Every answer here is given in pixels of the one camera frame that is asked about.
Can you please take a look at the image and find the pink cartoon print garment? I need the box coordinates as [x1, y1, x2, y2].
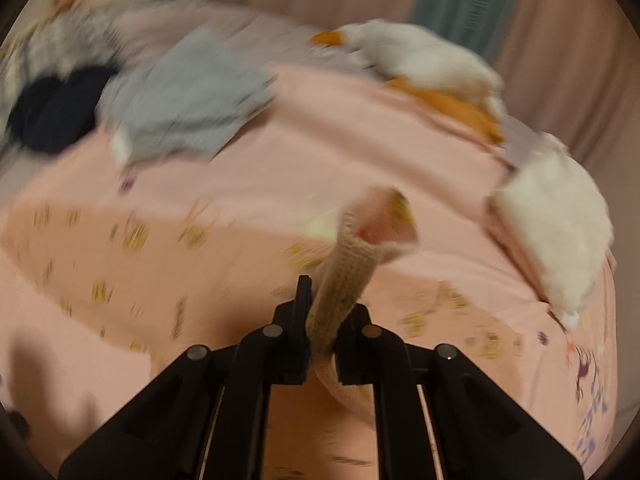
[306, 188, 419, 427]

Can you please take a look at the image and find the pink floral bed sheet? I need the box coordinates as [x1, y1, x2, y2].
[1, 64, 617, 474]

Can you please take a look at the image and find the white fluffy folded cloth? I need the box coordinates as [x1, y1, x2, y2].
[487, 133, 614, 330]

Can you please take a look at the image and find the grey folded garment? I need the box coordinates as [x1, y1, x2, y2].
[98, 26, 274, 166]

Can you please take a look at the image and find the dark navy garment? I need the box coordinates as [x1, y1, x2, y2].
[8, 65, 118, 155]

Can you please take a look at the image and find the white orange plush goose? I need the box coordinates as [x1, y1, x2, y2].
[310, 18, 506, 145]

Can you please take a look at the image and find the pink curtain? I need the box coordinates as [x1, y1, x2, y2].
[224, 0, 639, 243]

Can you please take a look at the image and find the black white patterned garment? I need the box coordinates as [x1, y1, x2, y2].
[1, 11, 120, 115]

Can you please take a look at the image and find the teal curtain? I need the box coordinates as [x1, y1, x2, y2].
[409, 0, 515, 63]

